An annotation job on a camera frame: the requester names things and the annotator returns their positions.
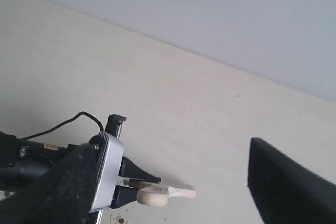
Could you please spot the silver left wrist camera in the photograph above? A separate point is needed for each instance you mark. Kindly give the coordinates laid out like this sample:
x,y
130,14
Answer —
x,y
109,161

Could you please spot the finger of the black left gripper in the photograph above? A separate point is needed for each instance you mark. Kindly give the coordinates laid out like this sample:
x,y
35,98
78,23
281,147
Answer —
x,y
129,169
123,196

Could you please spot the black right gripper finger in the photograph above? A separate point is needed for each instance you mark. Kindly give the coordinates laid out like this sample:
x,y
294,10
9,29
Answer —
x,y
284,191

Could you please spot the wooden paint brush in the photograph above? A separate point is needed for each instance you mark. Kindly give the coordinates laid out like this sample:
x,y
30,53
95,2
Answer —
x,y
157,194

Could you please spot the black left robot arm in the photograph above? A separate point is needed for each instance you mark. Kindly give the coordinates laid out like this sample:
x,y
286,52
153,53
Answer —
x,y
23,160

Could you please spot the brown beans and grain pile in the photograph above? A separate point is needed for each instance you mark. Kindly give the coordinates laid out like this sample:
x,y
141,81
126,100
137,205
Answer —
x,y
134,215

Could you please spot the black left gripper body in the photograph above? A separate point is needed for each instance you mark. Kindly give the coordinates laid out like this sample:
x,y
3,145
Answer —
x,y
64,194

